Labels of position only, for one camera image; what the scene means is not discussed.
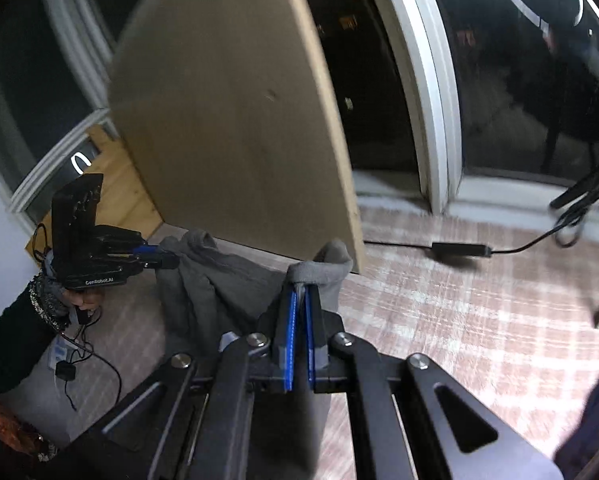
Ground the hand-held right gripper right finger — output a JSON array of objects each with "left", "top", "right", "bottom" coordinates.
[{"left": 303, "top": 285, "right": 565, "bottom": 480}]

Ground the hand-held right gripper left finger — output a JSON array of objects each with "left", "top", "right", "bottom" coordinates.
[{"left": 50, "top": 285, "right": 300, "bottom": 480}]

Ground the grey flower print shirt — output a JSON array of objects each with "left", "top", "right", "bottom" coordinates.
[{"left": 154, "top": 228, "right": 355, "bottom": 480}]

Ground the person's left forearm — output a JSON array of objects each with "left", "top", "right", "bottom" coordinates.
[{"left": 0, "top": 272, "right": 73, "bottom": 396}]

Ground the person's left hand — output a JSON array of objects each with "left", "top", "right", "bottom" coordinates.
[{"left": 62, "top": 287, "right": 105, "bottom": 326}]

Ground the light wooden board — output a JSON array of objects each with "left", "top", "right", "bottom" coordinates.
[{"left": 108, "top": 0, "right": 364, "bottom": 273}]

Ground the white framed side window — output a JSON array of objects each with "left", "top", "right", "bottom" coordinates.
[{"left": 0, "top": 0, "right": 125, "bottom": 221}]

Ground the white framed main window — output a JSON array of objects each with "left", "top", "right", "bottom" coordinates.
[{"left": 299, "top": 0, "right": 599, "bottom": 217}]

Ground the navy blue garment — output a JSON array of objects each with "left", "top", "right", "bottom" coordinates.
[{"left": 554, "top": 360, "right": 599, "bottom": 480}]

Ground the black tripod stand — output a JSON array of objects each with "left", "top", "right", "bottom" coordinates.
[{"left": 549, "top": 155, "right": 599, "bottom": 329}]

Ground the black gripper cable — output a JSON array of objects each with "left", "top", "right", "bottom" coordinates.
[{"left": 32, "top": 222, "right": 124, "bottom": 411}]

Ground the black power adapter cable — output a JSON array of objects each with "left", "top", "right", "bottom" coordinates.
[{"left": 363, "top": 227, "right": 563, "bottom": 263}]

